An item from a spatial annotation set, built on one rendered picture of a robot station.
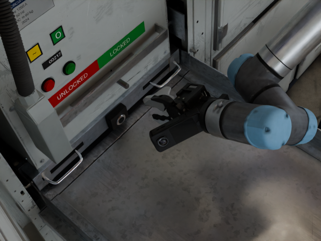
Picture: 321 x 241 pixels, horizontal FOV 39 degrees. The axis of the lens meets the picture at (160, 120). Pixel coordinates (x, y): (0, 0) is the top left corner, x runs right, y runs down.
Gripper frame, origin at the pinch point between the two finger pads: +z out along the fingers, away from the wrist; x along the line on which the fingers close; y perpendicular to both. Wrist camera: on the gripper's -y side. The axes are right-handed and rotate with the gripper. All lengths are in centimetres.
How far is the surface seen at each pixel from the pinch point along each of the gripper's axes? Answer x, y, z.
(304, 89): -86, 111, 54
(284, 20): -26, 80, 25
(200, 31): 0.4, 32.2, 11.7
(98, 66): 12.3, -0.9, 9.8
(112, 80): 8.5, -0.7, 7.5
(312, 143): -29.8, 26.6, -17.9
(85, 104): 8.1, -9.6, 7.7
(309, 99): -89, 107, 49
